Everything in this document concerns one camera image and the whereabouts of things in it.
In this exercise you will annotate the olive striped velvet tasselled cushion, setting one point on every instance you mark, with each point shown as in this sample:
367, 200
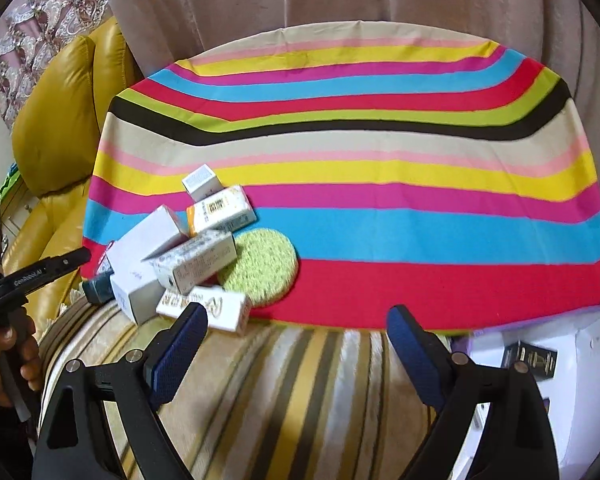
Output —
290, 385

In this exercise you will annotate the white grey-print box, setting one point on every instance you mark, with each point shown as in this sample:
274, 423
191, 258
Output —
195, 260

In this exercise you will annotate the white gold toothpaste box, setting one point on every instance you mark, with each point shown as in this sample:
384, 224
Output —
215, 307

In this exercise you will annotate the purple storage box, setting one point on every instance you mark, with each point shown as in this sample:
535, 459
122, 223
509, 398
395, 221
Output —
580, 350

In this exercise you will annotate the small black box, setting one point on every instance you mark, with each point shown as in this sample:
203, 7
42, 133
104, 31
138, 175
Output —
527, 362

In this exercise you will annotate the green round sponge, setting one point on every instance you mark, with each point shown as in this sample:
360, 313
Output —
262, 270

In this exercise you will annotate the white lace curtain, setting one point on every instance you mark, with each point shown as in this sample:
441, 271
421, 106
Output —
55, 10

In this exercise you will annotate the yellow leather sofa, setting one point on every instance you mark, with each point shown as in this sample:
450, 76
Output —
55, 110

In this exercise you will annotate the tall plain white box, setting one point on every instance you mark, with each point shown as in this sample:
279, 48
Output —
145, 240

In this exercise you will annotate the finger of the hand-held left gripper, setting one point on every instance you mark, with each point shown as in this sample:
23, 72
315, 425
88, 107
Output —
67, 261

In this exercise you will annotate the multicolour striped cloth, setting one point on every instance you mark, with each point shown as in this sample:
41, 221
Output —
380, 235

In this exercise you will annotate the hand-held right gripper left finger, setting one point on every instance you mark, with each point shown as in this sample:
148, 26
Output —
177, 350

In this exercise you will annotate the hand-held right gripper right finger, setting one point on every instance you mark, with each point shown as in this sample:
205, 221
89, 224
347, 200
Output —
420, 355

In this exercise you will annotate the white box grey side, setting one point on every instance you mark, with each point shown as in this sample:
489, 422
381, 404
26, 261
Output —
135, 300

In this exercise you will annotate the orange white tissue packet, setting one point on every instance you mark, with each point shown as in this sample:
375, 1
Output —
220, 210

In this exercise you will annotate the green plastic object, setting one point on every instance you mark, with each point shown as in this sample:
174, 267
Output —
7, 180

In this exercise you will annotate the dark teal box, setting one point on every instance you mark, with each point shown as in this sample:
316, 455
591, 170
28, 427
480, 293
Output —
96, 290

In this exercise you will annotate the red white small box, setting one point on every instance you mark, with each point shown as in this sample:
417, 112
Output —
105, 257

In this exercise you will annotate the white cabinet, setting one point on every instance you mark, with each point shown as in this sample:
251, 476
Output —
22, 215

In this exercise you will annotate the small white blue-print box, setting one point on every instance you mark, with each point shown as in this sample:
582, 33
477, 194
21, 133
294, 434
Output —
200, 182

